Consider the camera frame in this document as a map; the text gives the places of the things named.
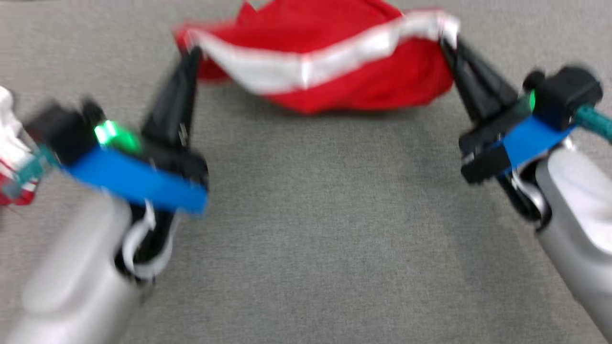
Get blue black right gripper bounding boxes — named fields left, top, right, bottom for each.
left=439, top=36, right=577, bottom=184

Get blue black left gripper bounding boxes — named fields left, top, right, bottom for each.
left=62, top=48, right=209, bottom=215

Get red shorts white side stripe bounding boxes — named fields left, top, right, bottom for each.
left=173, top=0, right=460, bottom=115

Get red shirt white striped trim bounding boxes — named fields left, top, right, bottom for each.
left=0, top=86, right=41, bottom=207

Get teal right camera cable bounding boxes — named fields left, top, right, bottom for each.
left=574, top=105, right=612, bottom=144

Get teal camera cable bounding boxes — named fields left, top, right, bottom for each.
left=574, top=105, right=612, bottom=144
left=0, top=146, right=60, bottom=199

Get teal left camera cable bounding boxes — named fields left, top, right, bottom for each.
left=0, top=146, right=60, bottom=199

